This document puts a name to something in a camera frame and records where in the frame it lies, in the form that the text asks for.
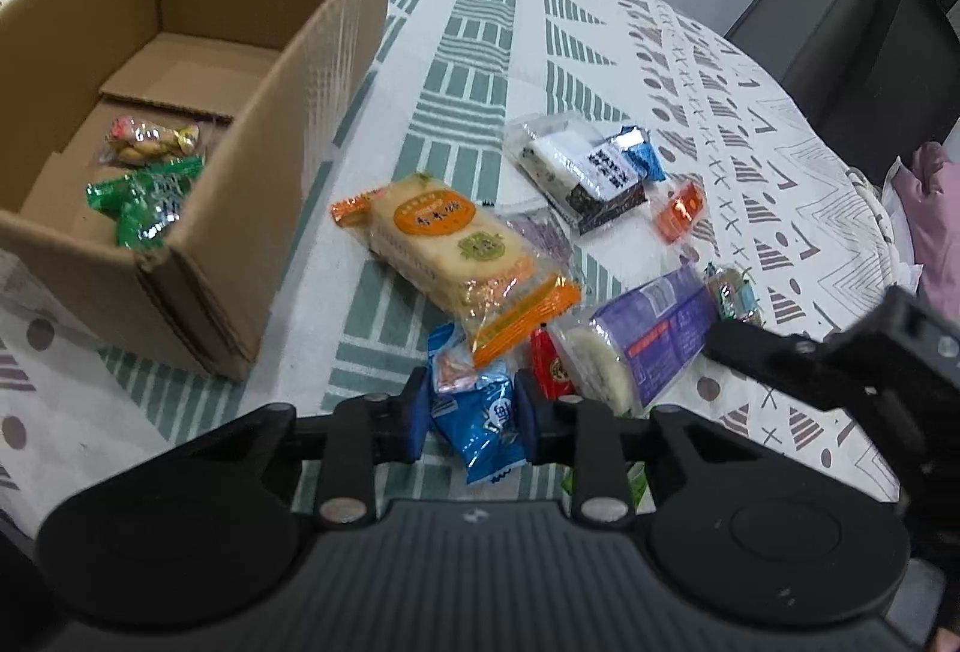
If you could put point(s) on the black and white snack packet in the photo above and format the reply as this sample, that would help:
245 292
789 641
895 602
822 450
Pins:
577 168

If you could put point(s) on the small multicoloured snack packet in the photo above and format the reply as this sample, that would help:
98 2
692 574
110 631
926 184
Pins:
731 292

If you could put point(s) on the green and white snack packet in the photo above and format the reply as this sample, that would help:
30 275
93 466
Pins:
637 481

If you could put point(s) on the large purple snack packet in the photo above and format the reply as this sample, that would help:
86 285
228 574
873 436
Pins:
652 322

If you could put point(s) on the small purple snack packet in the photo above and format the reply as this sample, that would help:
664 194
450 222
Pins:
536 232

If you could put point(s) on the small red snack packet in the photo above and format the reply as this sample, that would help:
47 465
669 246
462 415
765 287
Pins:
551 363

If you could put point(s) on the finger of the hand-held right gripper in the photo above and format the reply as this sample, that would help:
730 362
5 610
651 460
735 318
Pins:
757 352

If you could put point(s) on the brown cardboard box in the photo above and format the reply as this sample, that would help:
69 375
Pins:
300 120

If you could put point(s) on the white plastic bag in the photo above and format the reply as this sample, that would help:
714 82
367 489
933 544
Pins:
900 209

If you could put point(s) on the pink cloth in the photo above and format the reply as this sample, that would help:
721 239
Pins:
941 224

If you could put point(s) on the orange cracker packet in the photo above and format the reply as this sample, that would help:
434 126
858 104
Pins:
442 239

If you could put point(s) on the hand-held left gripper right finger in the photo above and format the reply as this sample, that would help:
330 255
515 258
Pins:
529 419

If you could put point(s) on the blue and pink snack packet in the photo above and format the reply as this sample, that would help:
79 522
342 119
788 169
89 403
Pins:
450 359

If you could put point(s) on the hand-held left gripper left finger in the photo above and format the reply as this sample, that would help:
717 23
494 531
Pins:
415 416

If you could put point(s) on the clear candy packet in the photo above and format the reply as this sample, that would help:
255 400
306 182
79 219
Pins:
150 141

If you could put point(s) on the small orange snack packet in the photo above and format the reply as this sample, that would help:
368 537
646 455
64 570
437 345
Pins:
679 209

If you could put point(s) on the black chair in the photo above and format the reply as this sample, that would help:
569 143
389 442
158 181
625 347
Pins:
862 45

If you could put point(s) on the small blue silver packet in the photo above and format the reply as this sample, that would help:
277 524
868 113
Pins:
645 157

